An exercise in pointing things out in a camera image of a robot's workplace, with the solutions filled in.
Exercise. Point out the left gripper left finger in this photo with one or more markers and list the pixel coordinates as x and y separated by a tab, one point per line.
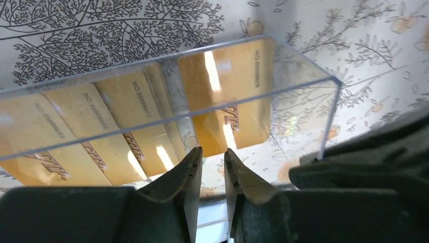
165	210

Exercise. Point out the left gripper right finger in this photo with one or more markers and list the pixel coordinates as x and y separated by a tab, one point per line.
341	211

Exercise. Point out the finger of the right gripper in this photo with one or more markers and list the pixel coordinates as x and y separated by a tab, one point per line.
394	156

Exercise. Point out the clear plastic card box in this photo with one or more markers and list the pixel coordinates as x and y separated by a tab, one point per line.
303	99

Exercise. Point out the gold credit cards stack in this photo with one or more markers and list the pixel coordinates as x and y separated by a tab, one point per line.
107	128

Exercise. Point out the floral pattern table mat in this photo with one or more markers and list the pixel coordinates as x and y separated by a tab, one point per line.
378	49

